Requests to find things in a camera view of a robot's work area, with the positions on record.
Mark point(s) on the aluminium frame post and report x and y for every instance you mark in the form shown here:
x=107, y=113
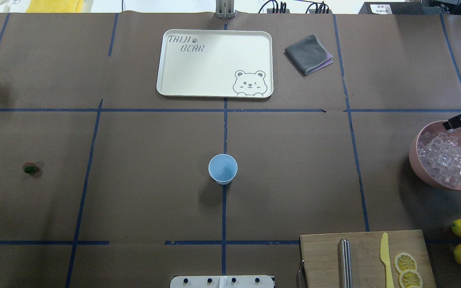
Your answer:
x=225, y=9

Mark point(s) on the cream bear tray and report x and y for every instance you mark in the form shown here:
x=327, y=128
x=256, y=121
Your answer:
x=216, y=63

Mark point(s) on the red strawberry on table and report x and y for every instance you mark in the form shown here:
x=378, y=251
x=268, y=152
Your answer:
x=30, y=168

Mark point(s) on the light blue plastic cup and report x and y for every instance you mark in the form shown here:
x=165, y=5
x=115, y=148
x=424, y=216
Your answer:
x=223, y=168

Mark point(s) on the lemon slice lower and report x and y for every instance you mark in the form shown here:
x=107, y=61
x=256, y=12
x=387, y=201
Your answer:
x=410, y=279

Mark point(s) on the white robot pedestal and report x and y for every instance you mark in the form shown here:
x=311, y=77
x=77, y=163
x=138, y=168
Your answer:
x=223, y=281

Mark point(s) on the yellow cloth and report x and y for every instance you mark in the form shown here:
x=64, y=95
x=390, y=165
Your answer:
x=55, y=6

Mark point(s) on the yellow plastic knife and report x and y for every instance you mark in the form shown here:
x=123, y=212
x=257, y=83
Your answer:
x=384, y=255

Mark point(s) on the black box with label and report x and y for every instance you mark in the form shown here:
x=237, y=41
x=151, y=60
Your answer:
x=392, y=8

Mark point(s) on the grey folded cloth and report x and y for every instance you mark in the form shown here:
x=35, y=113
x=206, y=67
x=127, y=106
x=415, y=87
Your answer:
x=309, y=55

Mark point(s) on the wooden cutting board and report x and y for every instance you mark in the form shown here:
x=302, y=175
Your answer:
x=320, y=254

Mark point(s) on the clear ice cubes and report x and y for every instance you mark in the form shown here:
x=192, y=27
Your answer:
x=440, y=154

